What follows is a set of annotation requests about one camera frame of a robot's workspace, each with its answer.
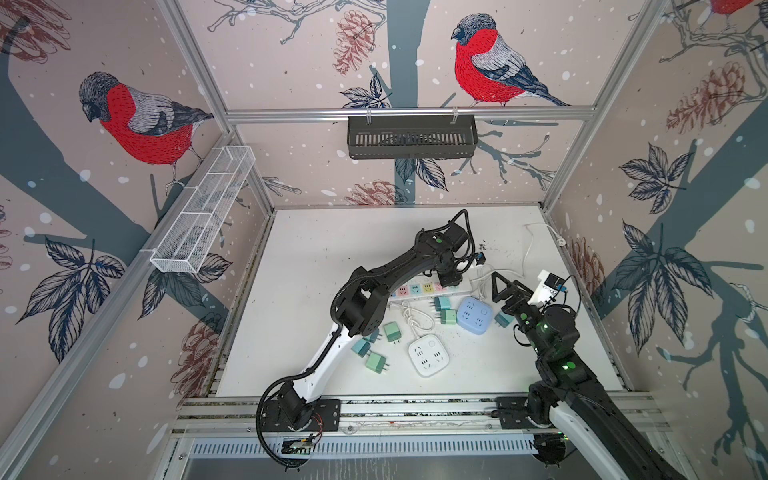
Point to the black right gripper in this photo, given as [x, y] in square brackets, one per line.
[521, 298]

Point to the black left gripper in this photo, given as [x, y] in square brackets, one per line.
[456, 279]

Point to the teal charger plug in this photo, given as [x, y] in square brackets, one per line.
[442, 303]
[373, 336]
[504, 320]
[361, 347]

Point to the white multicolour power strip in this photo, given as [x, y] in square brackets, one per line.
[422, 287]

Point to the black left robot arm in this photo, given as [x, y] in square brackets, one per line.
[356, 310]

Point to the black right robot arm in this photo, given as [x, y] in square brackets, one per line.
[569, 395]

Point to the green charger plug centre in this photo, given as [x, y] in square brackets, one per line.
[448, 317]

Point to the green charger plug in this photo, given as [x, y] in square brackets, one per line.
[448, 317]
[376, 363]
[392, 332]

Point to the green charger plug left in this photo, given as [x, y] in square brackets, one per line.
[392, 332]

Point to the green charger plug bottom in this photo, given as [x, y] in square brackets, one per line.
[376, 363]

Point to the blue square socket cube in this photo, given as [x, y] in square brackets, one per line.
[474, 315]

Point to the white square socket cube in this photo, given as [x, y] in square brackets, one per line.
[428, 355]

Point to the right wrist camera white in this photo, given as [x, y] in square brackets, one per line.
[550, 285]

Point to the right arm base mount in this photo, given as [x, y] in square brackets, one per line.
[513, 414]

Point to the black wall shelf basket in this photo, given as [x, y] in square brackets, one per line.
[412, 137]

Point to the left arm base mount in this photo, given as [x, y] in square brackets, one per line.
[321, 415]

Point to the white wire mesh shelf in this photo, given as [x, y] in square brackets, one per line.
[191, 236]

